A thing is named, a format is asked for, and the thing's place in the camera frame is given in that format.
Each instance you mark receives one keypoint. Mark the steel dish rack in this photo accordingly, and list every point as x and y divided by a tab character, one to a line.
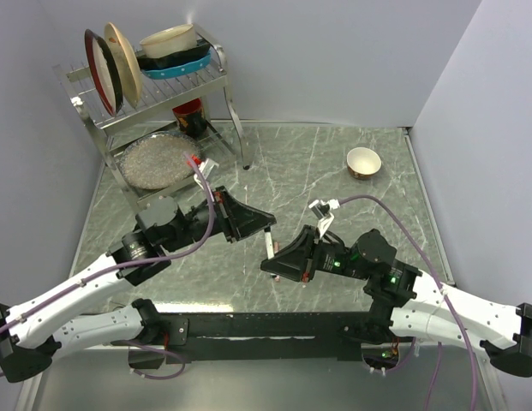
158	97

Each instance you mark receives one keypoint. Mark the black white pen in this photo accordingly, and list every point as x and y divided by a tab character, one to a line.
269	245

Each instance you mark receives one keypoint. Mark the beige plate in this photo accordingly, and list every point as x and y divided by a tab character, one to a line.
126	62

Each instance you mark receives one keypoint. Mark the red black rimmed plate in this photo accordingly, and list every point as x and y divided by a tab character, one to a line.
104	72

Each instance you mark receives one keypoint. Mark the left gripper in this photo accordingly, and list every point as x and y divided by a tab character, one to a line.
236	219

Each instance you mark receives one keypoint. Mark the red black cup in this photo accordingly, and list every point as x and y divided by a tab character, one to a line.
191	118

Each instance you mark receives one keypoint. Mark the pink marker pen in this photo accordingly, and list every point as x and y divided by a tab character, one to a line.
276	248

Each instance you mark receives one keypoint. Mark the small cream bowl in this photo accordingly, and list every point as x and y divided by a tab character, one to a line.
363	163

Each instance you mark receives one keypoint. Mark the clear glass plate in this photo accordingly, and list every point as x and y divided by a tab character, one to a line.
157	161

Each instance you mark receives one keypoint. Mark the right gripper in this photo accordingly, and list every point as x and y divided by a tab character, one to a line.
299	260

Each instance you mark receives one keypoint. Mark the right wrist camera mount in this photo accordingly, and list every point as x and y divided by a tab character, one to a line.
323	211

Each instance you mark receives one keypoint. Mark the black base bar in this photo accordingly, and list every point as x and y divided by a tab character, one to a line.
267	336

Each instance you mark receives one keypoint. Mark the cream bowl on rack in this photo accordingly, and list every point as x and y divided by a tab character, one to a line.
168	41

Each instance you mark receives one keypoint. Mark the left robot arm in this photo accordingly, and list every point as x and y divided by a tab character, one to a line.
35	333

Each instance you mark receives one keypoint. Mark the blue dotted dish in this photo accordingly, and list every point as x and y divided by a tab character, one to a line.
177	71

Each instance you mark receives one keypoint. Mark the black tray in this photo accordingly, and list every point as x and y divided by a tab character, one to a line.
174	59

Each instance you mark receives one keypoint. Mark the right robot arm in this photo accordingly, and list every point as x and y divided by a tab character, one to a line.
406	301

